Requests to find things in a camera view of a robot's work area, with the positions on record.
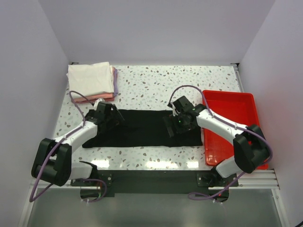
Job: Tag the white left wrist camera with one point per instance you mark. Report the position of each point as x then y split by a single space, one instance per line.
99 101

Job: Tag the folded pink t shirt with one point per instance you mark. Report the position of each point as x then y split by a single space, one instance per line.
79 98

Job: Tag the red plastic tray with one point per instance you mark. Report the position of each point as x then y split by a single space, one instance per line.
237 107

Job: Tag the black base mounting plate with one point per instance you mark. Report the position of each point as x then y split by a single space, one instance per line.
110 183

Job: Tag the folded white t shirt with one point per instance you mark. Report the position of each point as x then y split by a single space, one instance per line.
91 79

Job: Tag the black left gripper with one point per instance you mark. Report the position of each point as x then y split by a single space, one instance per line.
115 117

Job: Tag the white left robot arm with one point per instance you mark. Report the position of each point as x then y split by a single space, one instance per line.
53 161

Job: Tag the black t shirt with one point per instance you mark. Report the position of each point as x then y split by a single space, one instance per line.
144 128

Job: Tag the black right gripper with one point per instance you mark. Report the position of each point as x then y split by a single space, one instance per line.
169 120

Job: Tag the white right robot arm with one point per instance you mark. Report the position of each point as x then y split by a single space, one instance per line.
250 148

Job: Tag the folded purple t shirt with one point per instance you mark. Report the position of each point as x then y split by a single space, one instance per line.
115 74

